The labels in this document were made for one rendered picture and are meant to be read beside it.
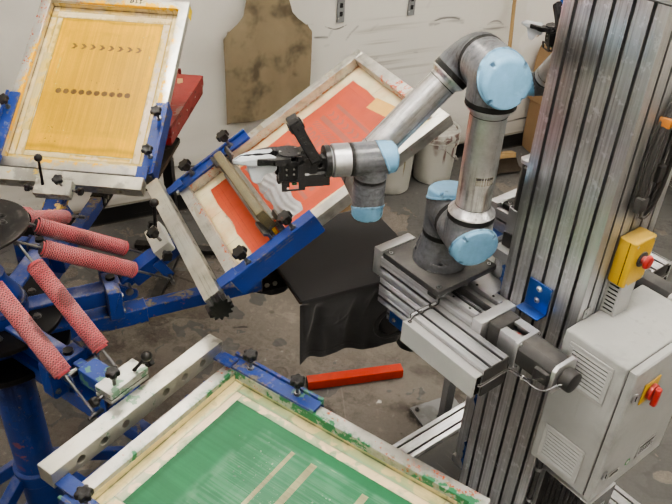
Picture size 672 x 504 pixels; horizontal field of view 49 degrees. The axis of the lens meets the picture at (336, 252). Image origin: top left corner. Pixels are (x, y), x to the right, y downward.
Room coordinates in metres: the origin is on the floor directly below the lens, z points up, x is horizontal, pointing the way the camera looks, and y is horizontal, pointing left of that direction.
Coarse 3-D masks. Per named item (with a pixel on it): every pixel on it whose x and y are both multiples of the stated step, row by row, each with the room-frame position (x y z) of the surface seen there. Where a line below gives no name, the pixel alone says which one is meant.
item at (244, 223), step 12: (360, 120) 2.17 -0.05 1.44; (372, 120) 2.14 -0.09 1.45; (336, 180) 1.95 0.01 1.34; (324, 192) 1.92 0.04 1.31; (312, 204) 1.89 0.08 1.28; (240, 216) 1.97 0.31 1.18; (252, 216) 1.94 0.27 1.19; (240, 228) 1.91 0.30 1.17; (252, 228) 1.89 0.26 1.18; (276, 228) 1.85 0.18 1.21; (252, 240) 1.84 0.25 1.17; (264, 240) 1.82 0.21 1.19; (252, 252) 1.80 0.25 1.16
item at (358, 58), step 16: (352, 64) 2.44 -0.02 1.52; (368, 64) 2.37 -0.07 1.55; (320, 80) 2.41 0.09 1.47; (336, 80) 2.41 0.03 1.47; (384, 80) 2.25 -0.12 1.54; (400, 80) 2.22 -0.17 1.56; (304, 96) 2.36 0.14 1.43; (400, 96) 2.18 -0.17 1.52; (288, 112) 2.33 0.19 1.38; (256, 128) 2.31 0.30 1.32; (272, 128) 2.30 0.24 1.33; (432, 128) 1.94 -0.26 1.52; (256, 144) 2.28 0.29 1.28; (416, 144) 1.92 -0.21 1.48; (400, 160) 1.90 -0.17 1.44; (208, 176) 2.20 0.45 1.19; (192, 192) 2.14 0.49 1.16; (336, 192) 1.85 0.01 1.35; (192, 208) 2.05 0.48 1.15; (320, 208) 1.81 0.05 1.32; (336, 208) 1.81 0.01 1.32; (208, 224) 1.94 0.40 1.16; (208, 240) 1.87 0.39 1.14; (224, 256) 1.78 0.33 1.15
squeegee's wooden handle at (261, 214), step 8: (216, 152) 2.16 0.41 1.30; (216, 160) 2.12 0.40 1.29; (224, 160) 2.10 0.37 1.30; (224, 168) 2.06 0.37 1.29; (232, 168) 2.05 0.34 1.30; (232, 176) 2.01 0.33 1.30; (240, 176) 2.07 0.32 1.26; (240, 184) 1.95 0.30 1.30; (240, 192) 1.92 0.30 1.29; (248, 192) 1.90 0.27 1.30; (248, 200) 1.87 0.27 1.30; (256, 200) 1.86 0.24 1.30; (256, 208) 1.82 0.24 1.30; (256, 216) 1.79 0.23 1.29; (264, 216) 1.80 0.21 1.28; (264, 224) 1.80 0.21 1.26; (272, 224) 1.82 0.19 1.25
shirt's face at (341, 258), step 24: (336, 216) 2.37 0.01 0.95; (336, 240) 2.20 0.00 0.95; (360, 240) 2.21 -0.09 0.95; (384, 240) 2.22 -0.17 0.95; (288, 264) 2.04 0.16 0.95; (312, 264) 2.05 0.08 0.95; (336, 264) 2.06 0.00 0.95; (360, 264) 2.06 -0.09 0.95; (312, 288) 1.91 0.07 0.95; (336, 288) 1.92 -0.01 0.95
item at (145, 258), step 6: (144, 252) 1.86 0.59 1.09; (150, 252) 1.85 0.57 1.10; (174, 252) 1.85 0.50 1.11; (138, 258) 1.85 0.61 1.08; (144, 258) 1.84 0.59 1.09; (150, 258) 1.83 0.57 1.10; (156, 258) 1.83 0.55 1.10; (174, 258) 1.85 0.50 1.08; (138, 264) 1.82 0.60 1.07; (144, 264) 1.81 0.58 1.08; (150, 264) 1.82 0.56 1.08; (144, 270) 1.81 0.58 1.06; (150, 270) 1.82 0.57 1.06; (156, 270) 1.83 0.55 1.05; (138, 276) 1.80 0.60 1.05; (144, 276) 1.81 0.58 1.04; (150, 276) 1.82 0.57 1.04; (138, 282) 1.80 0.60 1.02
